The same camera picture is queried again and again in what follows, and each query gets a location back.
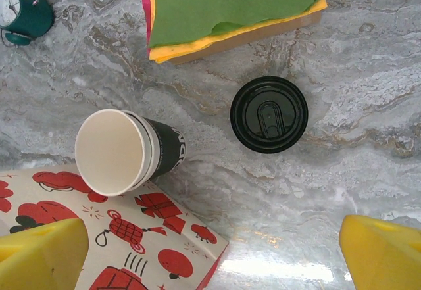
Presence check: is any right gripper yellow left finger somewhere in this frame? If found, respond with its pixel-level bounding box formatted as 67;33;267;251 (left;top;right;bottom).
0;217;90;290

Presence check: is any small teal alarm clock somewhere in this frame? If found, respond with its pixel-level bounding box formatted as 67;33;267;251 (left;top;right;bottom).
0;0;55;49

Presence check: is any yellow paper napkin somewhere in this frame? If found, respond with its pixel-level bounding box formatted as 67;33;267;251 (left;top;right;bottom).
147;0;328;64

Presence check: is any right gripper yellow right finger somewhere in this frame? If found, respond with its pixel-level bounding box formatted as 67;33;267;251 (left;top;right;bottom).
339;214;421;290

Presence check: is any black plastic cup lid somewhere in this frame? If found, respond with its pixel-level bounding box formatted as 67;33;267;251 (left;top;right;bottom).
229;75;309;155

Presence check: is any green paper napkin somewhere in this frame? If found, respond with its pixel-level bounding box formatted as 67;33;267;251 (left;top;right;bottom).
148;0;326;49

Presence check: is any red white paper bag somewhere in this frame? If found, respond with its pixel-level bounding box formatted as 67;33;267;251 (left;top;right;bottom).
0;163;230;290

